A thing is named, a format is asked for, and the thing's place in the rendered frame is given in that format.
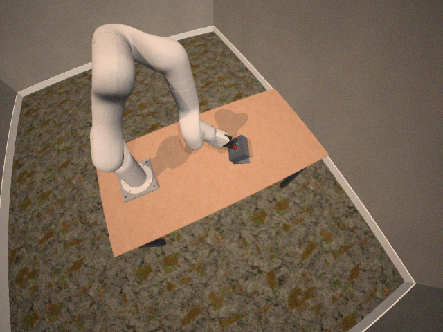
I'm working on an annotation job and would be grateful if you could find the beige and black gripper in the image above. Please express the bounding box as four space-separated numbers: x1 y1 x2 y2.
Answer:
207 128 234 149

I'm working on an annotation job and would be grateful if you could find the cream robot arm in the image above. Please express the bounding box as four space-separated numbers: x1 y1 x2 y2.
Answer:
90 24 215 194

